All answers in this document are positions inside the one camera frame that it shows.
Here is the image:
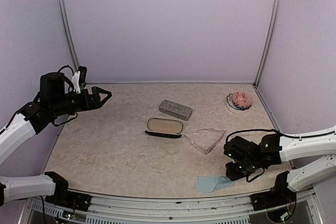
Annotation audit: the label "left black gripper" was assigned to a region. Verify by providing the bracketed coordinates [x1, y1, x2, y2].
[50, 86, 111, 116]

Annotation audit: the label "blue cleaning cloth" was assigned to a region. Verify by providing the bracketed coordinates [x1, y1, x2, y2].
[197, 176, 236, 193]

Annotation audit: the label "clear frame glasses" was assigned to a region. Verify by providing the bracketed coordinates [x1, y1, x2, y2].
[182, 128, 226, 155]

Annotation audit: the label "grey glasses case green lining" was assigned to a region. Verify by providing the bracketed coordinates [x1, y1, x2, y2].
[159, 100, 193, 121]

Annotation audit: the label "black oval glasses case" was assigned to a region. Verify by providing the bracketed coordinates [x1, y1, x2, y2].
[145, 118, 184, 139]

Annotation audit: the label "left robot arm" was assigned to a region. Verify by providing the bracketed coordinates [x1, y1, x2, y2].
[1, 67, 112, 206]

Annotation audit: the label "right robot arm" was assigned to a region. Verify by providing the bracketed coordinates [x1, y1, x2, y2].
[224, 127, 335, 205]

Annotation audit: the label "red patterned bowl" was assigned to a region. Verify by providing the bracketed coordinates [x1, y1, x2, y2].
[226, 92, 253, 115]

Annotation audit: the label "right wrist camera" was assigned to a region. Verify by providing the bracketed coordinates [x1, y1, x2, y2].
[224, 136, 257, 162]

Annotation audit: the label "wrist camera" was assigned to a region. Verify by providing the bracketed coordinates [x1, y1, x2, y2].
[224, 136, 257, 162]
[71, 66, 87, 94]

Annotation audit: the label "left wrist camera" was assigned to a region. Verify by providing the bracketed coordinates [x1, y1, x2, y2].
[71, 66, 87, 94]

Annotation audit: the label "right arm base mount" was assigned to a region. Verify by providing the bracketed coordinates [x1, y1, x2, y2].
[250, 171, 297, 211]

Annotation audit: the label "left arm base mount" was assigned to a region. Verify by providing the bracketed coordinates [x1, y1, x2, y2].
[44, 172, 91, 212]

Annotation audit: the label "aluminium front rail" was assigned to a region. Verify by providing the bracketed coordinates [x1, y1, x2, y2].
[23, 182, 322, 224]

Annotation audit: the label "left aluminium corner post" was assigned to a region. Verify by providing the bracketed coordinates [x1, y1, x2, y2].
[57, 0, 80, 73]

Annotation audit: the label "aluminium corner post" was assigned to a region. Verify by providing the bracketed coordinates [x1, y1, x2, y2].
[57, 0, 80, 73]
[253, 0, 281, 89]

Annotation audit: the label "right aluminium corner post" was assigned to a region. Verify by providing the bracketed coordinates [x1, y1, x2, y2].
[253, 0, 281, 89]

